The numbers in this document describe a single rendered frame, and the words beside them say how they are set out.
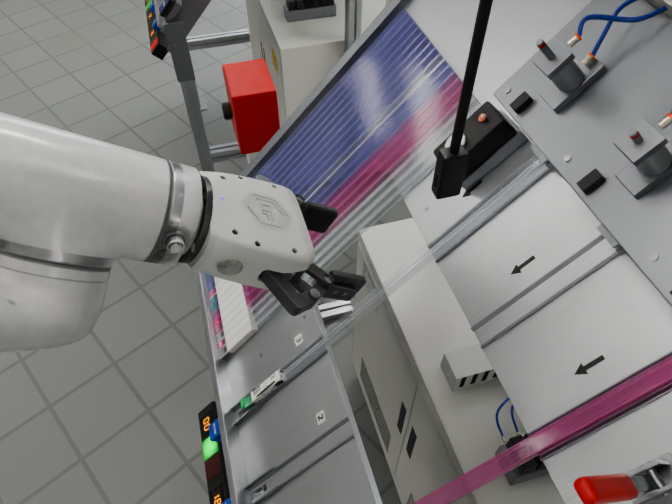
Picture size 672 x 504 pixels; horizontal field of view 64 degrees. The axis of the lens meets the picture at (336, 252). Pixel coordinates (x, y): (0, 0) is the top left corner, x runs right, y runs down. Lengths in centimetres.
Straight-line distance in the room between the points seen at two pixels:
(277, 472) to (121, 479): 93
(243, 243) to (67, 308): 13
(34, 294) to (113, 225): 7
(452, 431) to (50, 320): 65
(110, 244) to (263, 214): 13
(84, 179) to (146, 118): 221
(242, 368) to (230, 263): 37
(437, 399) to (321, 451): 31
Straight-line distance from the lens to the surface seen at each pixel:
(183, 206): 42
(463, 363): 90
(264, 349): 76
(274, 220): 47
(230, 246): 43
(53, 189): 40
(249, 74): 128
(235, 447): 77
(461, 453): 89
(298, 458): 69
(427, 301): 101
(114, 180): 41
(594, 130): 49
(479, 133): 56
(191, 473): 156
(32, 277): 41
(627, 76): 51
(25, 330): 39
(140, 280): 192
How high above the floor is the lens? 144
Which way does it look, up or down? 50 degrees down
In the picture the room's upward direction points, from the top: straight up
